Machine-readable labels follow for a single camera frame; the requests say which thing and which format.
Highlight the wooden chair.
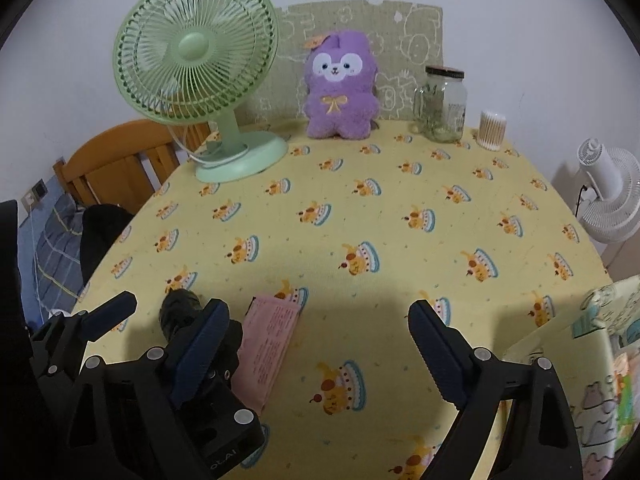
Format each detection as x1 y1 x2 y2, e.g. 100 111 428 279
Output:
52 119 221 216

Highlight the yellow patterned fabric storage box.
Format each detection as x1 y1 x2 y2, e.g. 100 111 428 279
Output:
502 275 640 480

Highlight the white fan cable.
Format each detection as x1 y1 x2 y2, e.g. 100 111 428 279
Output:
167 120 251 166

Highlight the black plastic bag roll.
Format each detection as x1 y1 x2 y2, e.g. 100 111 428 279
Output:
159 287 206 348

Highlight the glass jar with black lid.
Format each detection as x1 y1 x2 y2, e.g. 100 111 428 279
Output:
412 66 469 143

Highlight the pink printed pack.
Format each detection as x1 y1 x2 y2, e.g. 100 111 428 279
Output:
231 296 302 413

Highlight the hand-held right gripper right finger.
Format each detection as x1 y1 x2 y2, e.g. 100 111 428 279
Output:
407 300 585 480

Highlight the cotton swab container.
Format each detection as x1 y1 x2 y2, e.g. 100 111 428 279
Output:
477 110 507 151

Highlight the green desk fan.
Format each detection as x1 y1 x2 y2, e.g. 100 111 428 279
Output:
112 0 288 184

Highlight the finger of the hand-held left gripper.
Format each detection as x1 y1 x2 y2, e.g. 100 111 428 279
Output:
180 321 266 480
30 291 138 396

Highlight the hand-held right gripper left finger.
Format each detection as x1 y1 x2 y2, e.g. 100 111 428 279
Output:
65 299 230 480

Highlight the white standing fan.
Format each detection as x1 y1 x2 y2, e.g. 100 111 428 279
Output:
575 137 640 245

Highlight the wall outlet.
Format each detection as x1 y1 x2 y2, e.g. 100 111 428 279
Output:
20 180 49 211

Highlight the blue plaid bedding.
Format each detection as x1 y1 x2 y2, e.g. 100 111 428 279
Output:
20 192 88 313

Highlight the purple plush toy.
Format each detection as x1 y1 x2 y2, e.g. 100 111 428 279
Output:
303 30 382 140

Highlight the black jacket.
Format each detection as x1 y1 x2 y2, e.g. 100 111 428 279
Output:
81 203 135 281

